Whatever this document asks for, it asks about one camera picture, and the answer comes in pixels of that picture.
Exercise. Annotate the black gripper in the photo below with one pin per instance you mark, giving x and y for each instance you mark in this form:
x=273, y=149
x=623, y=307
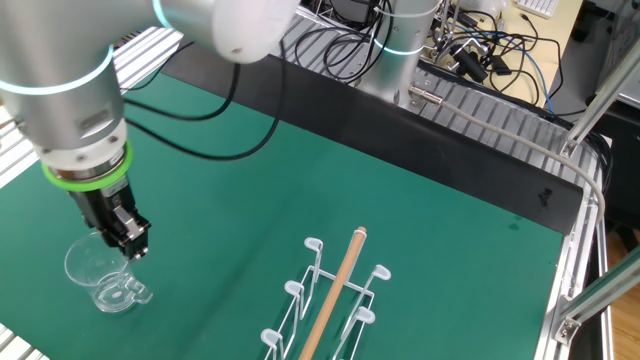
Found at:
x=102, y=205

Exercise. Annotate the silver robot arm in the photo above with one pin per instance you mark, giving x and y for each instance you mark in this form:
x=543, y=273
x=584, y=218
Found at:
x=60, y=75

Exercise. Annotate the green table mat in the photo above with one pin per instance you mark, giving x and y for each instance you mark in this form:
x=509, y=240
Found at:
x=250, y=225

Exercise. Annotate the black table mat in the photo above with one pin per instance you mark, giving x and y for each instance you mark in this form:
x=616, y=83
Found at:
x=400, y=140

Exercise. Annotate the black control box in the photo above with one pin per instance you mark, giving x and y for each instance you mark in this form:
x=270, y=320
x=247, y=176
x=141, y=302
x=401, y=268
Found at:
x=355, y=10

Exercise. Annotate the white computer keyboard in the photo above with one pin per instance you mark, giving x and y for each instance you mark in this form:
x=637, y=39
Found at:
x=537, y=7

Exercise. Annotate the beige desk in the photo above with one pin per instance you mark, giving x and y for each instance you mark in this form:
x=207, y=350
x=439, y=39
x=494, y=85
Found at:
x=560, y=50

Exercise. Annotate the black cabinet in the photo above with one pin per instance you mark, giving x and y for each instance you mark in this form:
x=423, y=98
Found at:
x=625, y=165

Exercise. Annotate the aluminium frame post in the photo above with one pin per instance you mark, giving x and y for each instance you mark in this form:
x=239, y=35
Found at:
x=600, y=100
x=600, y=295

